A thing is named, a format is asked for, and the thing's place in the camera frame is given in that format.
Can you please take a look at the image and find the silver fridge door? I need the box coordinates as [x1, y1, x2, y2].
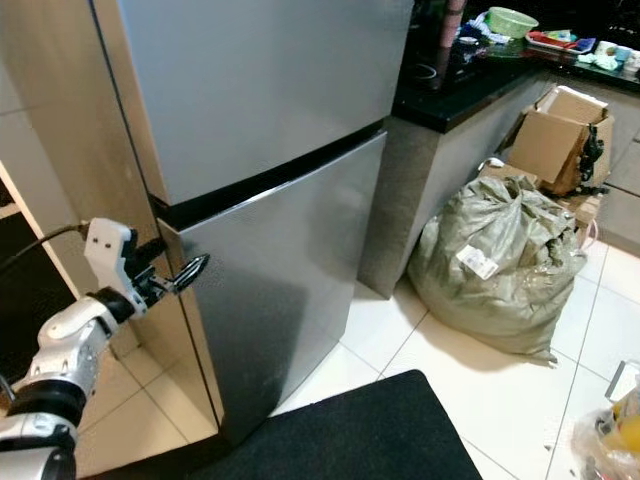
[160, 130, 391, 446]

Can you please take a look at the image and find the silver fridge cabinet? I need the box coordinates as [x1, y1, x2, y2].
[0, 0, 389, 479]

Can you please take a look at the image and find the silver freezer door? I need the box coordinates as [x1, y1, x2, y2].
[93, 0, 416, 206]

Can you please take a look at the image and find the black floor mat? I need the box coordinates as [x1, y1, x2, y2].
[188, 369, 486, 480]

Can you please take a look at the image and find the grey counter base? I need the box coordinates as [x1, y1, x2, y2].
[358, 72, 553, 298]

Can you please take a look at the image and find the black kitchen countertop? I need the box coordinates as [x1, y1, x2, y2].
[390, 0, 640, 133]

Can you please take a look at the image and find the green woven sack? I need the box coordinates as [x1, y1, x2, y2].
[407, 172, 589, 363]

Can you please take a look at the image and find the pink cylindrical container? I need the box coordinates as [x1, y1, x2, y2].
[440, 0, 467, 47]

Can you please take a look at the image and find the brown cardboard box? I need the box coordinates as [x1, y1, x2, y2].
[505, 84, 616, 197]

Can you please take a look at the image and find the green plastic bowl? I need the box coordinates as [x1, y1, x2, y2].
[485, 6, 542, 40]

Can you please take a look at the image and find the black tangled object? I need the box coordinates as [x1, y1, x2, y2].
[578, 122, 609, 195]

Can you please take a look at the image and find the red tray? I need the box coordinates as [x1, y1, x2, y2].
[525, 29, 583, 53]

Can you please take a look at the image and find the grey kitchen cabinet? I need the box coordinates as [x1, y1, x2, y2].
[598, 100, 640, 256]

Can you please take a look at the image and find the clear plastic grocery bag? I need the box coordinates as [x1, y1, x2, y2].
[570, 395, 640, 480]

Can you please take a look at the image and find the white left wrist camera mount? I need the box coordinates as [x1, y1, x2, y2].
[85, 218, 153, 303]

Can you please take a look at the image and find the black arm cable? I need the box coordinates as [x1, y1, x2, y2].
[0, 224, 91, 273]

